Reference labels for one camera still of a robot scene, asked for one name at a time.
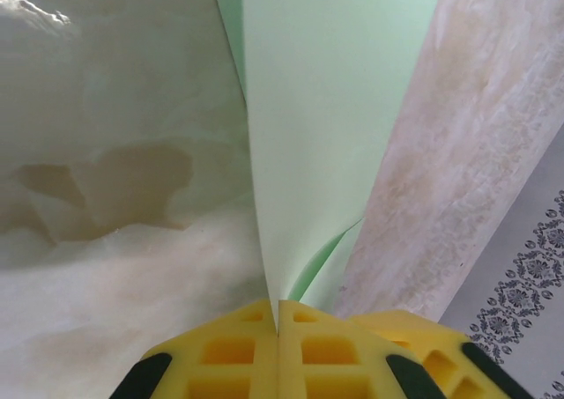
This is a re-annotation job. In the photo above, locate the light green cloth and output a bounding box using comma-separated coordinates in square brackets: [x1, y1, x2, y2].
[210, 0, 448, 313]

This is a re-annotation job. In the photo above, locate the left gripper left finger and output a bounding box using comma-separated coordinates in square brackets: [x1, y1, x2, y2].
[108, 299, 281, 399]

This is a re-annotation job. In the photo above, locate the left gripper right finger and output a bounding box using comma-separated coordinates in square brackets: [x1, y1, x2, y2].
[277, 299, 442, 399]

